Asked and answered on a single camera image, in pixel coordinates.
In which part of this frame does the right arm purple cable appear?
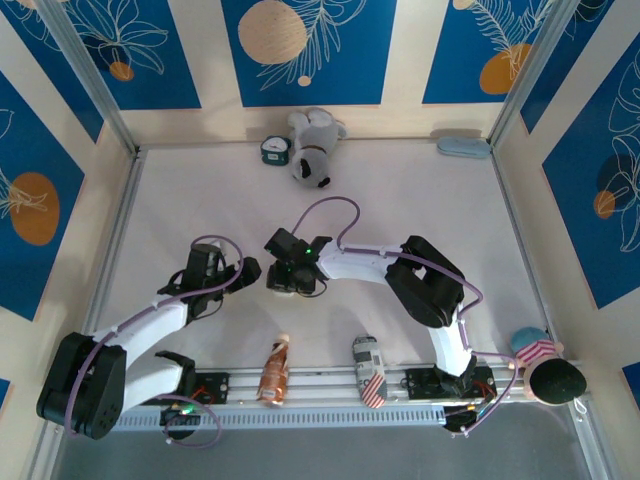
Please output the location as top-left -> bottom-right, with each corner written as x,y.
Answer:
292,197 -> 521,439

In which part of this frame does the blue floral wall panel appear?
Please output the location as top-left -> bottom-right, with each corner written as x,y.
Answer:
221,0 -> 399,108
62,0 -> 203,112
519,0 -> 640,134
422,0 -> 574,105
0,0 -> 105,145
542,47 -> 640,311
0,72 -> 86,322

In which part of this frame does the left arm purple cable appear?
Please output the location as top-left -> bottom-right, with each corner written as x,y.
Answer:
62,235 -> 246,450

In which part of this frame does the light blue case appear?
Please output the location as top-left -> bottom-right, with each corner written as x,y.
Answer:
436,137 -> 489,160

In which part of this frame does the aluminium frame post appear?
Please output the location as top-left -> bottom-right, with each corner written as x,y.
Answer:
37,0 -> 140,157
487,0 -> 617,151

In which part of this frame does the black electronics board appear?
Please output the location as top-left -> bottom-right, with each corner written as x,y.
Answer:
442,405 -> 484,435
159,405 -> 202,441

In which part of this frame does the aluminium mounting rail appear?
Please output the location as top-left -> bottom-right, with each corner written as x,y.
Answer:
119,367 -> 576,414

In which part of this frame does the small teal alarm clock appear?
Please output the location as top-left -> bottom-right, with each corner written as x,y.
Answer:
259,134 -> 292,166

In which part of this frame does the aluminium table edge rail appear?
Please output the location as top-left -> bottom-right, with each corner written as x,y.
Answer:
491,144 -> 557,341
79,147 -> 147,336

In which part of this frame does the doll with black hat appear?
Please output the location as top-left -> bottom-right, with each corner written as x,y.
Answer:
508,325 -> 589,406

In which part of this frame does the grey plush dog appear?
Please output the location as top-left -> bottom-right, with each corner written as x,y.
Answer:
285,109 -> 350,190

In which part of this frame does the grey slotted cable duct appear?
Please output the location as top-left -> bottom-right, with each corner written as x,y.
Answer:
112,404 -> 449,434

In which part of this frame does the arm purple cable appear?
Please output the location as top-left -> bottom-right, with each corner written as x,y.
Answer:
292,197 -> 521,439
62,235 -> 246,450

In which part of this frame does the brown drink bottle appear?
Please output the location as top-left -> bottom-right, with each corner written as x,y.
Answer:
256,333 -> 292,407

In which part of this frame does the newspaper print flag can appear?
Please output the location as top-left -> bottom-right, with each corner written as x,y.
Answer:
352,334 -> 389,410

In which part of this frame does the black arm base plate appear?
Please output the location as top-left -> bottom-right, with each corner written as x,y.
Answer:
174,372 -> 231,406
403,368 -> 496,401

